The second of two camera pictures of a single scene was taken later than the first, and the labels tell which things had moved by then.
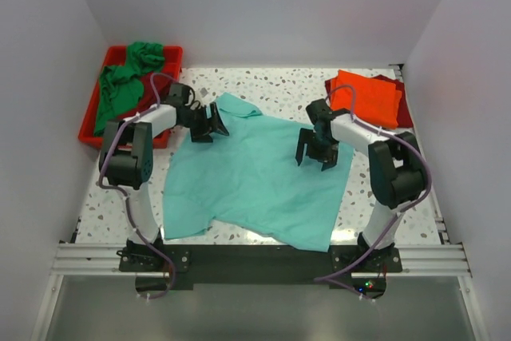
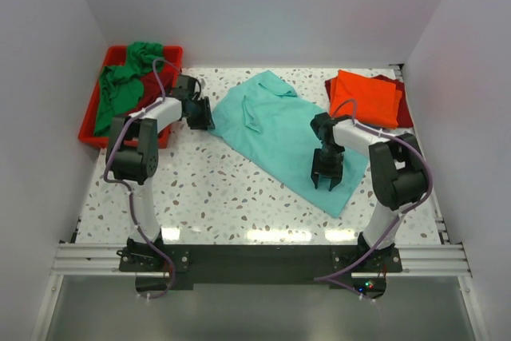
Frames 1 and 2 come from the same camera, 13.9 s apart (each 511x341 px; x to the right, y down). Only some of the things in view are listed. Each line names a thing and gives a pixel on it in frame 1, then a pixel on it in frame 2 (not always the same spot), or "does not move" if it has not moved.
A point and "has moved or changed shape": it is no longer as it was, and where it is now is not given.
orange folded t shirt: x=376 y=101 does not move
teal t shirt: x=247 y=179 has moved or changed shape
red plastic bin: x=116 y=56 does not move
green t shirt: x=120 y=87 does not move
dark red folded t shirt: x=404 y=116 does not move
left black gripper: x=211 y=124 → x=205 y=120
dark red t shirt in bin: x=150 y=97 does not move
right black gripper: x=329 y=158 → x=334 y=173
